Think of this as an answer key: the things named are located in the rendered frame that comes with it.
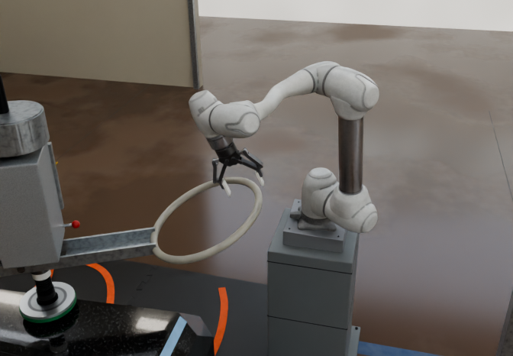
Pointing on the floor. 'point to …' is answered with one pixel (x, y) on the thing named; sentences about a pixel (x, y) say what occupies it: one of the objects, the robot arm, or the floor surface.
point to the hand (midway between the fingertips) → (245, 187)
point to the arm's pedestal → (311, 298)
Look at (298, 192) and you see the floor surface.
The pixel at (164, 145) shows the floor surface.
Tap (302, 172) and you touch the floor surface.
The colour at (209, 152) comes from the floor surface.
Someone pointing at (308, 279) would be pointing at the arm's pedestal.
